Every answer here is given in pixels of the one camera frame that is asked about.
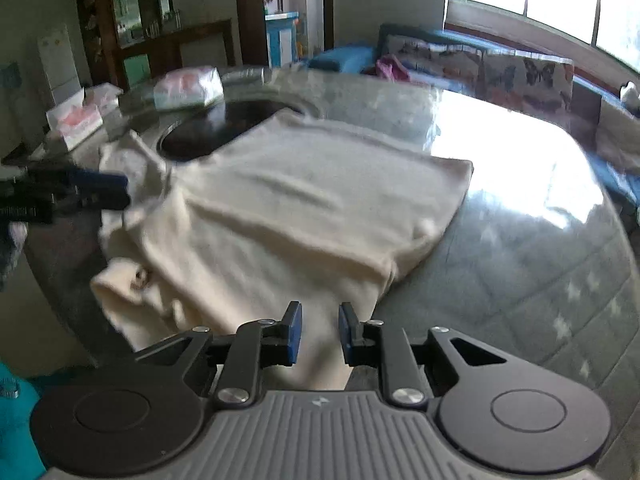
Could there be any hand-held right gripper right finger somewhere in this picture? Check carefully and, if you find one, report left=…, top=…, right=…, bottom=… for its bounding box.
left=338, top=302, right=507, bottom=408

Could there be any cream shirt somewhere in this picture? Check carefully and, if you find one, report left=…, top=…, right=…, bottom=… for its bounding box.
left=90, top=109, right=474, bottom=392

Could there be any white pink tissue box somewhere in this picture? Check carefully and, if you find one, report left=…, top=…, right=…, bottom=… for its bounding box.
left=46, top=85, right=124, bottom=152

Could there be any blue white cabinet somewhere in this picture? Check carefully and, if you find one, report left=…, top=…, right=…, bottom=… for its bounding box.
left=265, top=11, right=300, bottom=68

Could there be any blue cushion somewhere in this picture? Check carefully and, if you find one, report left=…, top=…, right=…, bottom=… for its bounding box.
left=306, top=46, right=377, bottom=76

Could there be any teal cloth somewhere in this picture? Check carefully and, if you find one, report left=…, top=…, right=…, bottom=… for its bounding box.
left=0, top=360, right=48, bottom=480

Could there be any pink white plastic pack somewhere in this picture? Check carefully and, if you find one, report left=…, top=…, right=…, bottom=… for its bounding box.
left=152, top=66, right=224, bottom=111

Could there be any white refrigerator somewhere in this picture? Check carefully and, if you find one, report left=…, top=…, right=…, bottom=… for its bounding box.
left=37, top=24, right=82, bottom=111

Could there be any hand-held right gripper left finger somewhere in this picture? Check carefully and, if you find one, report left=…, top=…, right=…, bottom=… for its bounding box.
left=134, top=301, right=304, bottom=409

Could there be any pink cloth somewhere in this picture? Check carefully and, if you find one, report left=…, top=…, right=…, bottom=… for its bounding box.
left=374, top=55, right=412, bottom=82

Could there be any dark wooden cabinet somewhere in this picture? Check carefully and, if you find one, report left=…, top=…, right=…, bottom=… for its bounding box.
left=75, top=0, right=236, bottom=92

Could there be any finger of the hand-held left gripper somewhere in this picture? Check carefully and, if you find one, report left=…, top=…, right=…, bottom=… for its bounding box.
left=30, top=165, right=129, bottom=194
left=0, top=191, right=132, bottom=225

